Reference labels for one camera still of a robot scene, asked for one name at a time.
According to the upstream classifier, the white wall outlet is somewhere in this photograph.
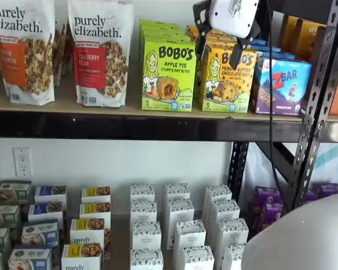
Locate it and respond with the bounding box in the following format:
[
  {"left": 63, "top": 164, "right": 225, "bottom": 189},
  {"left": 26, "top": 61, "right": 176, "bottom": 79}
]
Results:
[{"left": 13, "top": 147, "right": 32, "bottom": 177}]

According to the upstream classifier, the banana nut granola box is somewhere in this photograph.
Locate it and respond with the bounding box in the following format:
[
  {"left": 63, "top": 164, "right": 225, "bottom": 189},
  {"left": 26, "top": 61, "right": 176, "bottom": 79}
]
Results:
[
  {"left": 78, "top": 201, "right": 112, "bottom": 222},
  {"left": 60, "top": 243, "right": 103, "bottom": 270},
  {"left": 69, "top": 218, "right": 106, "bottom": 246},
  {"left": 81, "top": 186, "right": 112, "bottom": 204}
]

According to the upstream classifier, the black metal shelf rack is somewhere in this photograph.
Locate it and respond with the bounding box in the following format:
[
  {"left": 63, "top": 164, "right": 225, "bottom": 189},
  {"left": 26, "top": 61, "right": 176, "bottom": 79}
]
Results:
[
  {"left": 0, "top": 0, "right": 338, "bottom": 215},
  {"left": 306, "top": 115, "right": 338, "bottom": 147}
]

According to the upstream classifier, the granola bag red label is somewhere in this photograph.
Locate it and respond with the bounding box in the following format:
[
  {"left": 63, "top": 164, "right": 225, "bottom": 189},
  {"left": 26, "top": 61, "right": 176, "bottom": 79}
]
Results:
[{"left": 66, "top": 0, "right": 135, "bottom": 108}]

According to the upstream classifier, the Flax Plus cereal box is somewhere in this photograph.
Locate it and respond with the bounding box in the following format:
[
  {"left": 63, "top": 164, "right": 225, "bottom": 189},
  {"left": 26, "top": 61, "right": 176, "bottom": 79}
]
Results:
[
  {"left": 7, "top": 246, "right": 52, "bottom": 270},
  {"left": 21, "top": 221, "right": 60, "bottom": 248}
]

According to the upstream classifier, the orange brown snack box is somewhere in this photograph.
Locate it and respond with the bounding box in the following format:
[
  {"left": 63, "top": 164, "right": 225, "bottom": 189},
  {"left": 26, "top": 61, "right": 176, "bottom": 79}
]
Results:
[{"left": 297, "top": 20, "right": 327, "bottom": 56}]

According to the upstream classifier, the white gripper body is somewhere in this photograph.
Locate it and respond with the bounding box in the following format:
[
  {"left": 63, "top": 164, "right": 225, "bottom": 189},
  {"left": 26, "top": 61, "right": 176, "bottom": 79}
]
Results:
[{"left": 208, "top": 0, "right": 259, "bottom": 39}]

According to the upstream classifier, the white plastic sheet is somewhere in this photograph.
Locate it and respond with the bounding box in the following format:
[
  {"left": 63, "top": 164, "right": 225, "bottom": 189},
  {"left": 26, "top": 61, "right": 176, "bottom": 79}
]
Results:
[{"left": 246, "top": 142, "right": 338, "bottom": 197}]

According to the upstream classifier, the granola bag orange label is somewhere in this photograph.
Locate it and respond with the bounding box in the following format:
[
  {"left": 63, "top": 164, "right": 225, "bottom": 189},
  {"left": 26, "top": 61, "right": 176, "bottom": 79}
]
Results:
[
  {"left": 52, "top": 21, "right": 74, "bottom": 77},
  {"left": 0, "top": 0, "right": 56, "bottom": 107}
]

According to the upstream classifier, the purple snack box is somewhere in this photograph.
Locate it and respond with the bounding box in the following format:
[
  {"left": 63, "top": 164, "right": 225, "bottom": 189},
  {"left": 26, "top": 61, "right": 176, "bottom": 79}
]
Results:
[
  {"left": 248, "top": 202, "right": 284, "bottom": 236},
  {"left": 254, "top": 185, "right": 284, "bottom": 205},
  {"left": 304, "top": 182, "right": 338, "bottom": 199}
]

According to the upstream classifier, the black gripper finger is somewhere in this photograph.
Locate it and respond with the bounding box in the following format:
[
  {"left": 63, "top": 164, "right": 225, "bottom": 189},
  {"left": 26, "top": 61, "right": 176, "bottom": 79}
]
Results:
[
  {"left": 230, "top": 20, "right": 263, "bottom": 71},
  {"left": 193, "top": 0, "right": 214, "bottom": 61}
]

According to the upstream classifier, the thick black cable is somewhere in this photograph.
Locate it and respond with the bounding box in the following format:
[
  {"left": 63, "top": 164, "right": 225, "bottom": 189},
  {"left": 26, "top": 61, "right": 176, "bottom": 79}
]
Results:
[{"left": 264, "top": 0, "right": 286, "bottom": 216}]

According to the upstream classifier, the white patterned carton group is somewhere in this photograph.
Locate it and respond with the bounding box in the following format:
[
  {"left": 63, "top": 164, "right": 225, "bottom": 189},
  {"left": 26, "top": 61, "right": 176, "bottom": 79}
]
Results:
[{"left": 0, "top": 179, "right": 251, "bottom": 270}]

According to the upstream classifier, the yellow snack box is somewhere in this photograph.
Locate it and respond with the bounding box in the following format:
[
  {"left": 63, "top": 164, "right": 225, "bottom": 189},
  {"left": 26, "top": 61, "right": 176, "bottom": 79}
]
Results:
[{"left": 278, "top": 15, "right": 304, "bottom": 48}]

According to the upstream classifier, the green Bobo's apple pie box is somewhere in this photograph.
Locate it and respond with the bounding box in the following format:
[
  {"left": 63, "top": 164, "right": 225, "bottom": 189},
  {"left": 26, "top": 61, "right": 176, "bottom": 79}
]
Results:
[
  {"left": 139, "top": 19, "right": 181, "bottom": 30},
  {"left": 142, "top": 33, "right": 194, "bottom": 43},
  {"left": 141, "top": 40, "right": 198, "bottom": 111},
  {"left": 140, "top": 27, "right": 186, "bottom": 36}
]

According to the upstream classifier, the yellow Bobo's peanut butter box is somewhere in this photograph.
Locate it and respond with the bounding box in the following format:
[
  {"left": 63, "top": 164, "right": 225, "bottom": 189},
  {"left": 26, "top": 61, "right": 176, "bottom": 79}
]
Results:
[
  {"left": 188, "top": 29, "right": 236, "bottom": 40},
  {"left": 194, "top": 35, "right": 240, "bottom": 48},
  {"left": 195, "top": 42, "right": 257, "bottom": 113},
  {"left": 185, "top": 24, "right": 232, "bottom": 34}
]

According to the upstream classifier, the blue white granola box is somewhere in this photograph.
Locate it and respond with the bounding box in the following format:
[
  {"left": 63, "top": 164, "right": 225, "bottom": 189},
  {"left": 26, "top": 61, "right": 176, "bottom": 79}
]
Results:
[
  {"left": 34, "top": 184, "right": 68, "bottom": 206},
  {"left": 27, "top": 201, "right": 65, "bottom": 223}
]

